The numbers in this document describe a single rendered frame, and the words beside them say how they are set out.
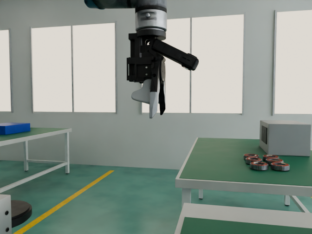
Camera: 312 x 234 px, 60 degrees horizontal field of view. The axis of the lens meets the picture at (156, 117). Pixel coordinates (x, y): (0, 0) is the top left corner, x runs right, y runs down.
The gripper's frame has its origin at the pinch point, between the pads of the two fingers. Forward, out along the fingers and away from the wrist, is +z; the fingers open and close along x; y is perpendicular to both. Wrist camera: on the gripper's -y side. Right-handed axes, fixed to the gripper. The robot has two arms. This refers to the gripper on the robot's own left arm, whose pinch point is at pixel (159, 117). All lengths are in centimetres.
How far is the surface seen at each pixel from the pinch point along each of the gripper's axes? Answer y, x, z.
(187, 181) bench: -2, -88, 41
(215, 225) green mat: -15, -32, 40
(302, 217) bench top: -48, -46, 40
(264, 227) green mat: -32, -34, 40
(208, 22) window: -18, -402, -135
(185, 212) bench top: -4, -42, 40
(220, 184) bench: -20, -87, 42
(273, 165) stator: -55, -118, 37
